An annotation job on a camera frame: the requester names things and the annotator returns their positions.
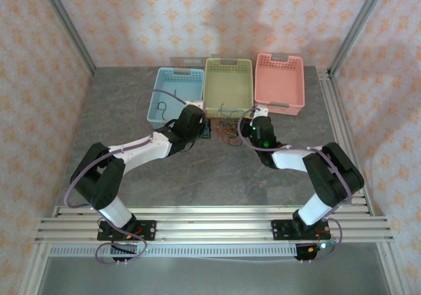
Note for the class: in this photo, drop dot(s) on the aluminium side rail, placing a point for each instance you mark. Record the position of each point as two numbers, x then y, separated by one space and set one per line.
335 110

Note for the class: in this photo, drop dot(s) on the aluminium rail beam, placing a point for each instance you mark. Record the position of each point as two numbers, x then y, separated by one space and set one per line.
213 226

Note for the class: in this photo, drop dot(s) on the yellow-green plastic basket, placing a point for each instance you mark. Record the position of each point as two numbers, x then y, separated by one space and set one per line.
227 84

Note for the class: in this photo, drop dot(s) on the aluminium frame leg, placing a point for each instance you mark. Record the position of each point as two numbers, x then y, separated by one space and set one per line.
391 268
37 268

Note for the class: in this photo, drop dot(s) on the light blue plastic basket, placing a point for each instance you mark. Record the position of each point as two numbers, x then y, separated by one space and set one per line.
171 87

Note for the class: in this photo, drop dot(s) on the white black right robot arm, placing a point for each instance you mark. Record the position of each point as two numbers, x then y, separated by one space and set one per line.
335 176

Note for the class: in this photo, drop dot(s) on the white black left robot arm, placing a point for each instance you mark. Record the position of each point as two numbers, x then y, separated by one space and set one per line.
141 150

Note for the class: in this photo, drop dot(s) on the pink plastic basket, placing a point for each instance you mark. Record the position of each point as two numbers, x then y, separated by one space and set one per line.
279 81

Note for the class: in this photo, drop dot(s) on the aluminium frame post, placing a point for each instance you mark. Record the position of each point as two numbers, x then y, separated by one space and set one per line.
65 21
355 25

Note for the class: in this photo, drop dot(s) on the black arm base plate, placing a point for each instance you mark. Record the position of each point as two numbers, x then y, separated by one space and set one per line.
148 230
279 230

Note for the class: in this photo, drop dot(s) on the black controller board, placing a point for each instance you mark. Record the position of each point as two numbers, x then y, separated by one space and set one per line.
306 253

